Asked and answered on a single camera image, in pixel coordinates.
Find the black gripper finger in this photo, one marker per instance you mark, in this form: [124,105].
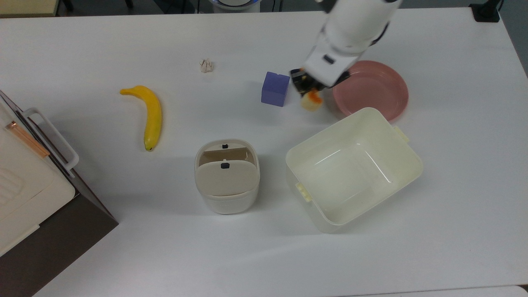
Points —
[345,76]
[298,80]

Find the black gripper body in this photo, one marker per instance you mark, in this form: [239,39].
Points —
[318,86]

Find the orange glazed bread roll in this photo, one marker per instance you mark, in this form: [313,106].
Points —
[311,101]

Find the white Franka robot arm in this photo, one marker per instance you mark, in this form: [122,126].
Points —
[350,29]

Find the blue purple block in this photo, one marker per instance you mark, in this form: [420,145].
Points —
[275,88]

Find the pink round plate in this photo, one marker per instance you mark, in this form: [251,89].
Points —
[373,93]

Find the small crumpled beige lump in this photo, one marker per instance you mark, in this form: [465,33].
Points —
[206,66]

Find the cream plastic storage bin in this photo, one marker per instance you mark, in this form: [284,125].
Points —
[354,173]

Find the beige swing lid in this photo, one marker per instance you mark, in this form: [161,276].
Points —
[226,179]

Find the cream swing-lid trash can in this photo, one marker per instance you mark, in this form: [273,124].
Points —
[227,202]

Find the yellow banana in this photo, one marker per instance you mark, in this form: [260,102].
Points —
[152,115]

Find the copper strip on oven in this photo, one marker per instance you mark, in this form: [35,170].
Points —
[27,139]

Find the wooden side table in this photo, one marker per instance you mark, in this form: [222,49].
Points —
[24,7]

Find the white and brown oven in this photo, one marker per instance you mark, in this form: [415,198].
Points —
[45,231]

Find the black clamp mount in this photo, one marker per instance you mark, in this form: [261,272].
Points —
[486,12]

